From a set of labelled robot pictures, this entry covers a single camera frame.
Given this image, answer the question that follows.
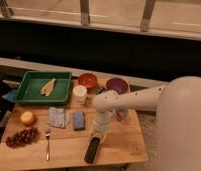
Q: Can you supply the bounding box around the bunch of dark grapes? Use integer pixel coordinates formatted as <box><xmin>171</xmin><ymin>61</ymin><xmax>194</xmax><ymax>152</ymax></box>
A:
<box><xmin>6</xmin><ymin>127</ymin><xmax>39</xmax><ymax>148</ymax></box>

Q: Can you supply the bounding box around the light blue cloth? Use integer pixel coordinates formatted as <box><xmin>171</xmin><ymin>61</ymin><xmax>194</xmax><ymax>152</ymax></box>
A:
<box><xmin>48</xmin><ymin>107</ymin><xmax>66</xmax><ymax>128</ymax></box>

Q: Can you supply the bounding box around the red-brown bowl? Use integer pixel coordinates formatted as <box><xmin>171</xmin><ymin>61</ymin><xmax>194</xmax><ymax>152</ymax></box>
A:
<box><xmin>78</xmin><ymin>73</ymin><xmax>98</xmax><ymax>89</ymax></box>

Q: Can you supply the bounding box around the silver fork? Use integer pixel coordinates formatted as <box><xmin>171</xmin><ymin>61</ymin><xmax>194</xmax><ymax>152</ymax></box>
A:
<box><xmin>45</xmin><ymin>129</ymin><xmax>51</xmax><ymax>161</ymax></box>

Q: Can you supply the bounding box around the blue object beside tray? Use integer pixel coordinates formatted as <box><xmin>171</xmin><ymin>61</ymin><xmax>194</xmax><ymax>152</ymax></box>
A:
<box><xmin>3</xmin><ymin>89</ymin><xmax>17</xmax><ymax>102</ymax></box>

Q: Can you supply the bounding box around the white cup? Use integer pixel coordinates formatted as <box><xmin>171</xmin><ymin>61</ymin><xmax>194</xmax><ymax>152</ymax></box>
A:
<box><xmin>73</xmin><ymin>85</ymin><xmax>87</xmax><ymax>103</ymax></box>

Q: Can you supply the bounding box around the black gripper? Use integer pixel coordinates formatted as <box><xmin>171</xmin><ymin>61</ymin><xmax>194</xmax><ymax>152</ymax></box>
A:
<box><xmin>84</xmin><ymin>137</ymin><xmax>100</xmax><ymax>164</ymax></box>

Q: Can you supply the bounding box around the yellow apple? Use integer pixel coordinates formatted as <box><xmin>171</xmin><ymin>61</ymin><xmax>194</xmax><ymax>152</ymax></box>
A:
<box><xmin>20</xmin><ymin>111</ymin><xmax>36</xmax><ymax>126</ymax></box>

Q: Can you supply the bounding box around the green plastic tray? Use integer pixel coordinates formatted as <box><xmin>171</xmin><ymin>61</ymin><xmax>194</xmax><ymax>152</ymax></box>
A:
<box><xmin>15</xmin><ymin>71</ymin><xmax>72</xmax><ymax>105</ymax></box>

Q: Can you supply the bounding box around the small grey dish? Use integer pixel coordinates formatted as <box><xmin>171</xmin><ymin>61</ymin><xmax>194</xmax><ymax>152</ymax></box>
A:
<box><xmin>115</xmin><ymin>109</ymin><xmax>129</xmax><ymax>122</ymax></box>

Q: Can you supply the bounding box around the blue sponge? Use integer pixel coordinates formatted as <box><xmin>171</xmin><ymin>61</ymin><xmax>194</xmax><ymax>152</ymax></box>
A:
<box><xmin>73</xmin><ymin>111</ymin><xmax>85</xmax><ymax>131</ymax></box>

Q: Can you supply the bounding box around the purple bowl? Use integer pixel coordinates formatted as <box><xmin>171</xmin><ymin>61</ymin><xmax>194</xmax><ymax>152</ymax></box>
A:
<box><xmin>106</xmin><ymin>78</ymin><xmax>128</xmax><ymax>94</ymax></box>

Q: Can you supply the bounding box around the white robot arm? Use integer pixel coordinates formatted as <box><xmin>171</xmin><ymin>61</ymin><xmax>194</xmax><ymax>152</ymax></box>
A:
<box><xmin>91</xmin><ymin>76</ymin><xmax>201</xmax><ymax>171</ymax></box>

